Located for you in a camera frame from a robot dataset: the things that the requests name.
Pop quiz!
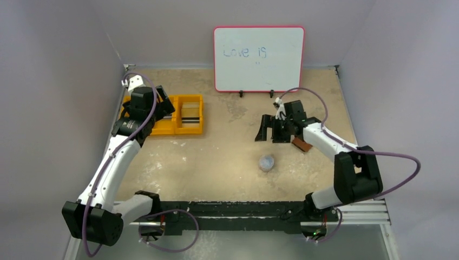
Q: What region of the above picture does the brown leather card holder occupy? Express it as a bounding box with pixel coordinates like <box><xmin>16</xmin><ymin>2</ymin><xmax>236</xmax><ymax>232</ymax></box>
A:
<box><xmin>291</xmin><ymin>137</ymin><xmax>313</xmax><ymax>153</ymax></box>

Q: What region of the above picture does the yellow three-compartment plastic bin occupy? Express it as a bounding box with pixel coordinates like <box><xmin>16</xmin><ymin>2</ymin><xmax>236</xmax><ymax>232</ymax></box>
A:
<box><xmin>110</xmin><ymin>88</ymin><xmax>204</xmax><ymax>136</ymax></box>

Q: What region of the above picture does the small clear plastic cup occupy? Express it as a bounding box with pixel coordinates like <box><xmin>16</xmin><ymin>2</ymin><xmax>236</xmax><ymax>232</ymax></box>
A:
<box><xmin>258</xmin><ymin>155</ymin><xmax>274</xmax><ymax>172</ymax></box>

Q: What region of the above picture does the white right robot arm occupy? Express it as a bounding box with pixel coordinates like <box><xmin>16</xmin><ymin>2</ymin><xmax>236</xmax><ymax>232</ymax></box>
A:
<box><xmin>254</xmin><ymin>98</ymin><xmax>383</xmax><ymax>220</ymax></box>

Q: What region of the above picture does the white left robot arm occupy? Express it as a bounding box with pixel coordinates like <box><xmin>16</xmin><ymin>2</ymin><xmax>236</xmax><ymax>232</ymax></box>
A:
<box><xmin>62</xmin><ymin>86</ymin><xmax>175</xmax><ymax>246</ymax></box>

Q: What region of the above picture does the pink-framed whiteboard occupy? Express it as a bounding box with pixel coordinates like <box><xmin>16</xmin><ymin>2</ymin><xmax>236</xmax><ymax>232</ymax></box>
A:
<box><xmin>213</xmin><ymin>25</ymin><xmax>306</xmax><ymax>93</ymax></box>

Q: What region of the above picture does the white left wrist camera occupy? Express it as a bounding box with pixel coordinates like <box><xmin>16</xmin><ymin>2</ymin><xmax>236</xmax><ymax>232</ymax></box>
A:
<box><xmin>121</xmin><ymin>75</ymin><xmax>146</xmax><ymax>95</ymax></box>

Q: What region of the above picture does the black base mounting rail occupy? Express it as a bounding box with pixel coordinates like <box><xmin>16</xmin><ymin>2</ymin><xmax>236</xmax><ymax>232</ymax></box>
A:
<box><xmin>138</xmin><ymin>201</ymin><xmax>339</xmax><ymax>236</ymax></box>

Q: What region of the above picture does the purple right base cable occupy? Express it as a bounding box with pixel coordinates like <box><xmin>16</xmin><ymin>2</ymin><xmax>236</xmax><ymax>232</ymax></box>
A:
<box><xmin>305</xmin><ymin>208</ymin><xmax>343</xmax><ymax>245</ymax></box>

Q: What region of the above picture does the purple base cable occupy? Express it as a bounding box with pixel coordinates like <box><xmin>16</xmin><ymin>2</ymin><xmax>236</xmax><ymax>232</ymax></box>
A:
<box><xmin>305</xmin><ymin>208</ymin><xmax>343</xmax><ymax>245</ymax></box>
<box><xmin>137</xmin><ymin>209</ymin><xmax>200</xmax><ymax>254</ymax></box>

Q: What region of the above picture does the aluminium frame rail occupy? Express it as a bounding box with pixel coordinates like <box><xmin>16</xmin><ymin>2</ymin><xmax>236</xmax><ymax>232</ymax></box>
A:
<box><xmin>339</xmin><ymin>199</ymin><xmax>391</xmax><ymax>225</ymax></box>

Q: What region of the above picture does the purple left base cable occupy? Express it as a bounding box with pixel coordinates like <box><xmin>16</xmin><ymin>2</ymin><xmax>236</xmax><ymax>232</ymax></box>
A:
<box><xmin>137</xmin><ymin>209</ymin><xmax>200</xmax><ymax>254</ymax></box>

